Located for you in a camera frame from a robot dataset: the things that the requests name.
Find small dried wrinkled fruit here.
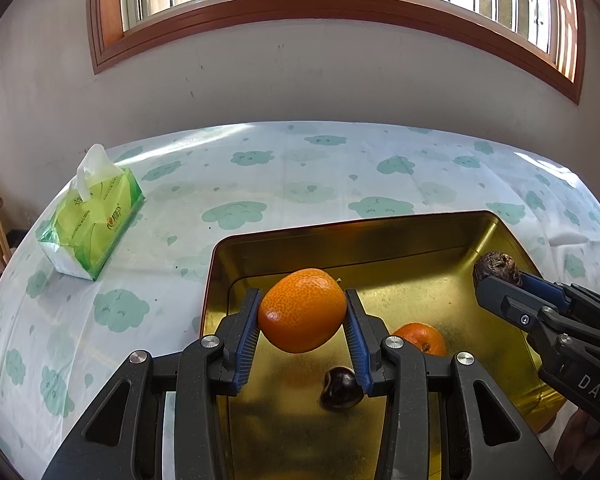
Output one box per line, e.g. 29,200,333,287
472,252,524,288

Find person's right hand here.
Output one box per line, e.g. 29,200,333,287
554,406,600,480

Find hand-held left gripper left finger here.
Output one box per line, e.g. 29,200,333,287
42,287,264,480

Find green tissue pack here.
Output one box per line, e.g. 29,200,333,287
36,144,145,281

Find wooden framed window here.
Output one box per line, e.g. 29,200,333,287
87,0,586,106

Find dark brown chestnut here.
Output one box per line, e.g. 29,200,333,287
321,366,364,412

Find gold and red tin box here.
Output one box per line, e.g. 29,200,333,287
199,211,566,480

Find oval orange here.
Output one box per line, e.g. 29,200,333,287
257,268,348,354

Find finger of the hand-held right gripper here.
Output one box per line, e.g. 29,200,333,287
475,272,550,342
517,271,600,322

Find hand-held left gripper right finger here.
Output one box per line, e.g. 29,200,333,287
343,287,561,480

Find small round orange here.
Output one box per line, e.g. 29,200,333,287
391,322,447,358

